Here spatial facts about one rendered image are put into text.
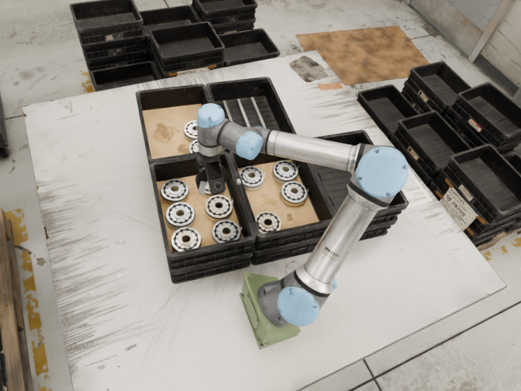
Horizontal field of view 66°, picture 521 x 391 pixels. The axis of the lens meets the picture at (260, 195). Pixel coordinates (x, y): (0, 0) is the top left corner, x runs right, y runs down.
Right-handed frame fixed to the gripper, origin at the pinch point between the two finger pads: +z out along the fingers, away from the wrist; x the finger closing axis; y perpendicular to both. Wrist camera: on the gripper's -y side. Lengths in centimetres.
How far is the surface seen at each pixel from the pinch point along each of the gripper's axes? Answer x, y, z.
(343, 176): -58, 4, 15
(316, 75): -84, 80, 27
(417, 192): -96, -6, 28
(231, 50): -60, 155, 59
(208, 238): 3.5, -8.9, 14.8
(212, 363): 13, -47, 28
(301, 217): -32.6, -10.2, 14.8
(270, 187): -26.2, 6.4, 14.7
